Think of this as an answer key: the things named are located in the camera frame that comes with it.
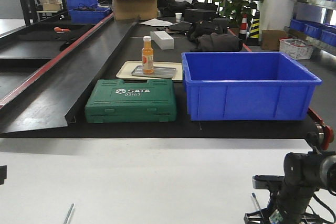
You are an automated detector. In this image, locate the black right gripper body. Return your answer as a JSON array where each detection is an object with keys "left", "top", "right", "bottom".
[{"left": 244, "top": 175, "right": 289, "bottom": 223}]

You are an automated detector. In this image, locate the green-black screwdriver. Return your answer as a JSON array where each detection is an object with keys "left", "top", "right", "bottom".
[
  {"left": 63, "top": 203, "right": 75, "bottom": 224},
  {"left": 251, "top": 192, "right": 265, "bottom": 223}
]

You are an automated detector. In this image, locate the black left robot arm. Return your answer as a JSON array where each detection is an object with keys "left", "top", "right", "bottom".
[{"left": 0, "top": 165, "right": 7, "bottom": 185}]

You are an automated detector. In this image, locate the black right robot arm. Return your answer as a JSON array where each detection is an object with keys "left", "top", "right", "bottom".
[{"left": 244, "top": 132, "right": 335, "bottom": 223}]

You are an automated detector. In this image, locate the metal tray under bottle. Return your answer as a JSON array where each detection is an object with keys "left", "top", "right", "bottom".
[{"left": 131, "top": 65, "right": 177, "bottom": 79}]

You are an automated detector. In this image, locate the beige plastic tray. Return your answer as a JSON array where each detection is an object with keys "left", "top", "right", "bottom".
[{"left": 116, "top": 61, "right": 183, "bottom": 82}]

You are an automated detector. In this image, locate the large blue plastic bin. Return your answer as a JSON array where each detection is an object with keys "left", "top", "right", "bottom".
[{"left": 182, "top": 52, "right": 322, "bottom": 121}]

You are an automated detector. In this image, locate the small floor cardboard box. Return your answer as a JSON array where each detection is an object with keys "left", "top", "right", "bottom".
[{"left": 261, "top": 30, "right": 288, "bottom": 51}]

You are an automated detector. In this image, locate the striped traffic cone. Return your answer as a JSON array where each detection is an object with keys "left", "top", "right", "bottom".
[{"left": 248, "top": 10, "right": 260, "bottom": 39}]

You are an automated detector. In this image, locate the dark grey folded cloth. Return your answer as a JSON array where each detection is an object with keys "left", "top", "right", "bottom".
[{"left": 190, "top": 33, "right": 243, "bottom": 52}]

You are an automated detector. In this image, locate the black bag on conveyor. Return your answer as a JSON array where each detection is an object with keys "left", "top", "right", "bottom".
[{"left": 187, "top": 20, "right": 227, "bottom": 42}]

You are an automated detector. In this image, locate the orange juice bottle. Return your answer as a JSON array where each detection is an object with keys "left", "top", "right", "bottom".
[{"left": 142, "top": 36, "right": 154, "bottom": 74}]

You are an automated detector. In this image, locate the green SATA tool case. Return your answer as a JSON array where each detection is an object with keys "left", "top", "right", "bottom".
[{"left": 85, "top": 79, "right": 177, "bottom": 123}]

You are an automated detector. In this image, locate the black case on conveyor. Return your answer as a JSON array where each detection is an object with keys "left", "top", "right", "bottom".
[{"left": 184, "top": 9, "right": 218, "bottom": 23}]

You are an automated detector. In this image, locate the white paper cup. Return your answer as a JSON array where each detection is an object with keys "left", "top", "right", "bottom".
[{"left": 175, "top": 13, "right": 182, "bottom": 22}]

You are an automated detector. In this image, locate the large cardboard box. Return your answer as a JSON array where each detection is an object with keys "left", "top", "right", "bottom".
[{"left": 112, "top": 0, "right": 158, "bottom": 20}]

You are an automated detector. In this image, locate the blue crate on conveyor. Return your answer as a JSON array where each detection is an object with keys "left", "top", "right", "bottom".
[{"left": 66, "top": 0, "right": 111, "bottom": 24}]

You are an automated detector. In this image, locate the orange tool on conveyor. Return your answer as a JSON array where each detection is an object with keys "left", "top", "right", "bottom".
[{"left": 54, "top": 27, "right": 71, "bottom": 33}]

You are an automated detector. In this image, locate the red conveyor end bracket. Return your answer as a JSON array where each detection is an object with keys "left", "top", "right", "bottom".
[{"left": 308, "top": 108, "right": 334, "bottom": 151}]

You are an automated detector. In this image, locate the white wire basket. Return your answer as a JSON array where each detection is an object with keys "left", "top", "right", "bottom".
[{"left": 279, "top": 38, "right": 314, "bottom": 60}]

